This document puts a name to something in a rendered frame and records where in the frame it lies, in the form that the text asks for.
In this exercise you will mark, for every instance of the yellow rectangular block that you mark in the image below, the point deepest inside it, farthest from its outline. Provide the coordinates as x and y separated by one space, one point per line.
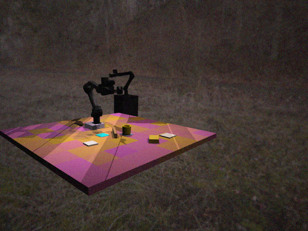
153 139

